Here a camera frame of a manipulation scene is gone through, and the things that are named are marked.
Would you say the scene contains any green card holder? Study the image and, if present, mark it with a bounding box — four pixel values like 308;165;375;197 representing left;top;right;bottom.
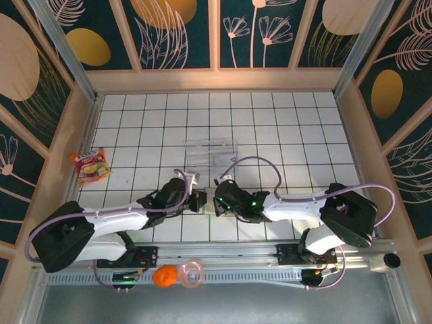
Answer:
201;186;237;217

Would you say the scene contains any white VIP card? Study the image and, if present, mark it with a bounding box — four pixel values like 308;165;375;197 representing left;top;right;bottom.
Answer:
212;153;239;168

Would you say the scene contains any clear plastic organizer box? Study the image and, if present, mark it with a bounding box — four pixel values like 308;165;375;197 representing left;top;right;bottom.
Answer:
184;137;240;176

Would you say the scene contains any pink translucent cup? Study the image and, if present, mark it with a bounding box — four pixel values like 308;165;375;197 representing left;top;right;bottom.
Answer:
178;259;205;289

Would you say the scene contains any orange ball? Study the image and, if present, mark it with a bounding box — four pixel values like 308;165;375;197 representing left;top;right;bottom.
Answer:
152;265;179;288

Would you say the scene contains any red orange snack packet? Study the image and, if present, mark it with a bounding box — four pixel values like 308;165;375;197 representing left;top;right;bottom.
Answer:
69;146;112;188

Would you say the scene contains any black controller board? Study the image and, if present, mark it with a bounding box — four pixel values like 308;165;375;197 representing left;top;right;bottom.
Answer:
300;268;338;292
113;271;142;293

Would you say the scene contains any white fixture with black hole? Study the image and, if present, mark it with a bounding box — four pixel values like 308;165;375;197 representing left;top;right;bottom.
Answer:
369;251;402;273

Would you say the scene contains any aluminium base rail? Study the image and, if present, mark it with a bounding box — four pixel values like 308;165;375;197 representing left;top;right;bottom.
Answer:
32;238;396;271

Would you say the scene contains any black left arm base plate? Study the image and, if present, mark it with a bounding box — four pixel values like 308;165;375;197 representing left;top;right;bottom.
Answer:
97;246;159;269

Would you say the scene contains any perforated metal cable tray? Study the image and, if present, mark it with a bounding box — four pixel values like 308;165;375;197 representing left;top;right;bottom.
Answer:
45;269;304;290

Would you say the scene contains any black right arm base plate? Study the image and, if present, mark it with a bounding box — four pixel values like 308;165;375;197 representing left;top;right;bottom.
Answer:
275;242;338;267

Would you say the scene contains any white flat cable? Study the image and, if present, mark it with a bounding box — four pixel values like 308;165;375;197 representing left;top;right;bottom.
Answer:
263;279;304;290

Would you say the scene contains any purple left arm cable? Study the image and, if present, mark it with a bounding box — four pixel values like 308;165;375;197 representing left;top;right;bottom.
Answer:
25;168;188;292

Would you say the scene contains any aluminium corner post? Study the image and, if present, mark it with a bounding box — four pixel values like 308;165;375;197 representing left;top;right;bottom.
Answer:
332;0;394;99
26;0;99;102

